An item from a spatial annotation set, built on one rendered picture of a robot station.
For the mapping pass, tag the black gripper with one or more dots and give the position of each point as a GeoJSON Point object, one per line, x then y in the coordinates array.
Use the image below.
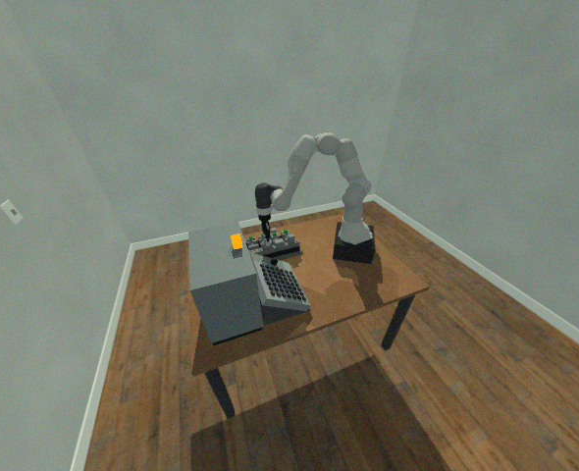
{"type": "Point", "coordinates": [265, 227]}

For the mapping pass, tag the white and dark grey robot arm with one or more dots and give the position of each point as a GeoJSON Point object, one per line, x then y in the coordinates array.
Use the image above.
{"type": "Point", "coordinates": [352, 230]}

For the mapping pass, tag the grey control cabinet with keypad desk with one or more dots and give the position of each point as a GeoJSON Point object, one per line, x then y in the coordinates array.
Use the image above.
{"type": "Point", "coordinates": [230, 286]}

